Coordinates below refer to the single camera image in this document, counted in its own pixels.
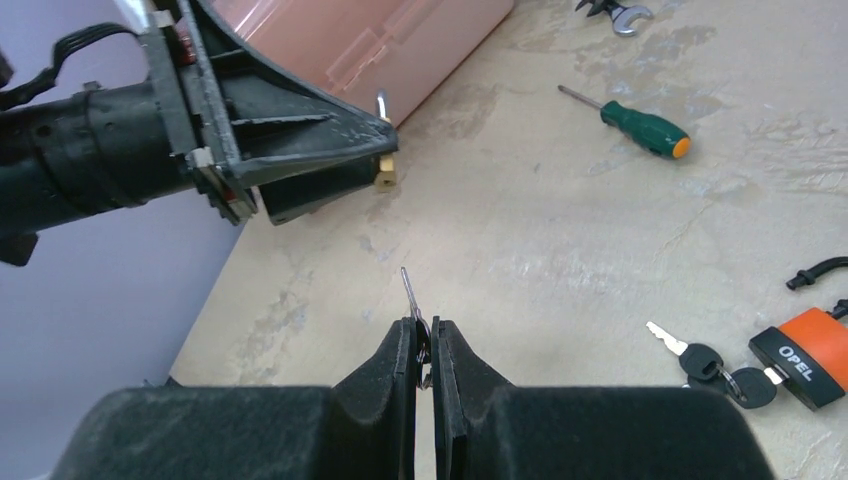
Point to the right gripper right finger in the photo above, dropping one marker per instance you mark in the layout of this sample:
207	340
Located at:
488	428

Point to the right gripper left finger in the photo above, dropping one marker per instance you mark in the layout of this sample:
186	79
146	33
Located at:
361	428

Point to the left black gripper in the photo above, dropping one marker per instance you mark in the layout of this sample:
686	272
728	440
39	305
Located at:
234	120

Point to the small silver key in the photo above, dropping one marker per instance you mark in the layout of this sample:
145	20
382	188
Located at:
423	334

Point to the brass padlock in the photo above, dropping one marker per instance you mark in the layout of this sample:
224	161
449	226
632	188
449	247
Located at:
386	178

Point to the black head key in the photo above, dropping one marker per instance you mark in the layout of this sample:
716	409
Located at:
748	387

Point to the orange padlock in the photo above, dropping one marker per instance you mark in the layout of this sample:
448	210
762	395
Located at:
807	355

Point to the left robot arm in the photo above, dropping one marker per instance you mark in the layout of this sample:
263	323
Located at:
99	150

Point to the pink plastic toolbox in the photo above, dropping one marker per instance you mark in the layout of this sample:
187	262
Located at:
352	49

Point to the small silver wrench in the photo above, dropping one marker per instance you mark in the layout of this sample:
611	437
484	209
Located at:
622	18

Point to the green handled screwdriver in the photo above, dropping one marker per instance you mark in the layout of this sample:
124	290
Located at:
652	133

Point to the blue handled pliers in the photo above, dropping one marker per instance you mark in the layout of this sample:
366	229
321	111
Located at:
596	7

